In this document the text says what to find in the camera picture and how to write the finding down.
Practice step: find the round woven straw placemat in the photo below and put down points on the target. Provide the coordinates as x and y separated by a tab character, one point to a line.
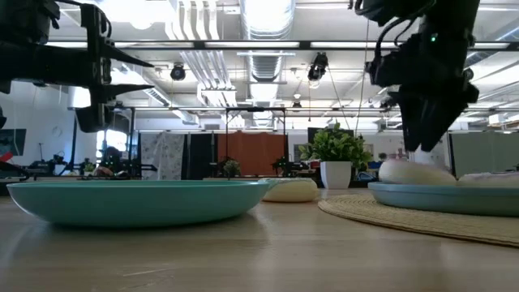
405	221

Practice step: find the black background stand frame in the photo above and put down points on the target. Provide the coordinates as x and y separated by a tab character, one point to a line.
255	109

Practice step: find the patterned grey curtain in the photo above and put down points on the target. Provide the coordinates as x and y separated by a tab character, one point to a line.
162	154

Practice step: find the grey office partition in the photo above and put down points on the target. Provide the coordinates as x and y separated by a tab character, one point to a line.
482	154

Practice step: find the blue plate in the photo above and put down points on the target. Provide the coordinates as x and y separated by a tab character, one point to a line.
446	200

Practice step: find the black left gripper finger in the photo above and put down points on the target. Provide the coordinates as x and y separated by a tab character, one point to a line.
121	91
121	57

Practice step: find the teal plate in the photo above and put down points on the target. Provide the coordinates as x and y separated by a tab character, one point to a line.
134	203

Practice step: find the silver ceiling duct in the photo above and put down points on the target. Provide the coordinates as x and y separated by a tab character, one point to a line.
267	24

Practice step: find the dark wall picture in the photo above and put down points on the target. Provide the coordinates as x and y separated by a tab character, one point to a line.
12	142

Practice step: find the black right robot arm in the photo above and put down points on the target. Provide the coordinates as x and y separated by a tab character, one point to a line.
389	10

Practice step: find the small green background plant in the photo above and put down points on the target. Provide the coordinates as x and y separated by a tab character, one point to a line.
232	167

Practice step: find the black curtain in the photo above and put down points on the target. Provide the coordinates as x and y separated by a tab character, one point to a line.
200	154

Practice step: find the black overhead camera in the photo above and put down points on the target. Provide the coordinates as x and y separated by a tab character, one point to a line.
317	69
177	73

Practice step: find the pale yellow donut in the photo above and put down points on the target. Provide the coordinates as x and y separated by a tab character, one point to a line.
292	192

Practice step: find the black rig frame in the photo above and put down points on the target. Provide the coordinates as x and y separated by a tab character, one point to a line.
304	45

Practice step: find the cream glazed donut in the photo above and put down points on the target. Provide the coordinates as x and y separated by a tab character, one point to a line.
409	174

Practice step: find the black background robot arm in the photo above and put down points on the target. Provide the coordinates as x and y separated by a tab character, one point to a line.
284	164
44	166

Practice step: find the orange partition curtain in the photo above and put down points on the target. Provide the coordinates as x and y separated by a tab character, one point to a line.
251	152

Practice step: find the person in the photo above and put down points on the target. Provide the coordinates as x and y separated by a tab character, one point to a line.
111	156

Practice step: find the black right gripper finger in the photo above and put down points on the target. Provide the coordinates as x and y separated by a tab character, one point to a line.
410	121
438	119

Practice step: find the green plant in white pot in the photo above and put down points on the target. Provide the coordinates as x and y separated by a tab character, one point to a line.
335	174

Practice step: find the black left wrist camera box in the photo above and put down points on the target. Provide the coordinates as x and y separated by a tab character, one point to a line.
24	20

